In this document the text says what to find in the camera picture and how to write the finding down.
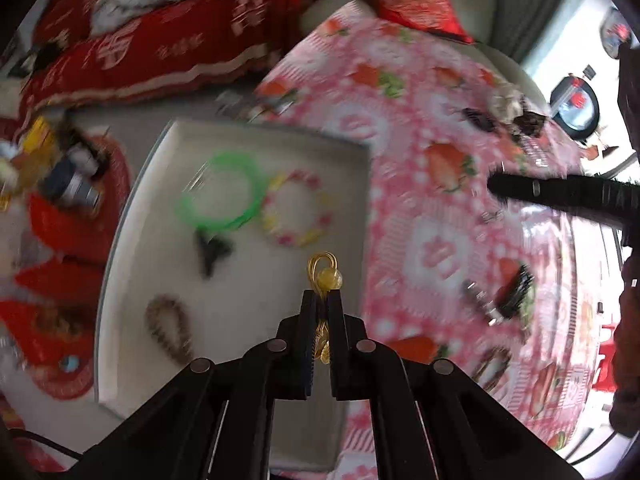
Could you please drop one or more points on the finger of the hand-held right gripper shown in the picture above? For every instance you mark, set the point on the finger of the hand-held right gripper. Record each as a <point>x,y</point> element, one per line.
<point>550,192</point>

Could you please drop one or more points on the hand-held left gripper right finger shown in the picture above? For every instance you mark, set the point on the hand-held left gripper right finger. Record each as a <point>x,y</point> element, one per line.
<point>338,345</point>

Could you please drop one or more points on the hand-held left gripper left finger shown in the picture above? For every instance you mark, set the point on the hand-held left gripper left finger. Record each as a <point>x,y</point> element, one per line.
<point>307,345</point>

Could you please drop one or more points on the white shallow tray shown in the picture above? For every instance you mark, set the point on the white shallow tray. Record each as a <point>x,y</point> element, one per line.
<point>250,290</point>

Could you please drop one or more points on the small black hair clip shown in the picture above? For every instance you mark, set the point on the small black hair clip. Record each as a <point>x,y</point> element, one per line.
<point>210,252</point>

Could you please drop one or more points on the person's right forearm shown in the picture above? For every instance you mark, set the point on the person's right forearm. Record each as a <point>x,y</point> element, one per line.
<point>627,360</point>

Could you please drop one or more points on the leopard print scrunchie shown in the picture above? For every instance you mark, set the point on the leopard print scrunchie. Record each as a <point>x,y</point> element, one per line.
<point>530,124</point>

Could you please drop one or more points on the round decorative plate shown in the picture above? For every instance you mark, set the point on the round decorative plate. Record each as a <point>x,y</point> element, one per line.
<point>615,32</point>

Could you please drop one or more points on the white scrunchie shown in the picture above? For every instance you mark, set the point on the white scrunchie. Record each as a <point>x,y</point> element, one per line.
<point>505,102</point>

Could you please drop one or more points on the black beaded hair clip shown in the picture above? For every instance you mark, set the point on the black beaded hair clip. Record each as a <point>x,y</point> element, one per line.
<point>517,290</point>

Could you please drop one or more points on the silver star hairpin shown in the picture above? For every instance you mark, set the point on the silver star hairpin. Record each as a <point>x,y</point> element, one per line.
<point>482,302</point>

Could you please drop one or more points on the pink strawberry tablecloth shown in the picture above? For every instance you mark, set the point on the pink strawberry tablecloth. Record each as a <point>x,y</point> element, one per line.
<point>430,110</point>

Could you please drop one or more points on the grey-green armchair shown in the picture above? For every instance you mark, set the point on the grey-green armchair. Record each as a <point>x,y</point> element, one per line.
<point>500,15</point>

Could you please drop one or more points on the red plastic chair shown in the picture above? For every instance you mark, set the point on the red plastic chair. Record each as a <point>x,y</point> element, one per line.
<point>607,360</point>

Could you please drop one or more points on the red embroidered cushion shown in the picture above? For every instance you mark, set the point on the red embroidered cushion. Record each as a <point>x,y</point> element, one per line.
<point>415,2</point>

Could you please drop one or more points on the metal tablecloth clamp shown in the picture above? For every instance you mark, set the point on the metal tablecloth clamp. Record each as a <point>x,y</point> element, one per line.
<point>275,102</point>

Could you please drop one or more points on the red bag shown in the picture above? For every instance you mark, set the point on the red bag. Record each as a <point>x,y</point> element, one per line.
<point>75,230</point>

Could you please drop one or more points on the grey blue bottle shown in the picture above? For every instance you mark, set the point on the grey blue bottle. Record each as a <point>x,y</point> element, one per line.
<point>70,185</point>

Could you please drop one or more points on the red printed blanket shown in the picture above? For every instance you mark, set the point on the red printed blanket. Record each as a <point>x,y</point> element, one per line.
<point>190,45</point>

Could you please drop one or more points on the yellow packet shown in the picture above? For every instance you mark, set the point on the yellow packet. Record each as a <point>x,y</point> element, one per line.
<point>37,137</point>

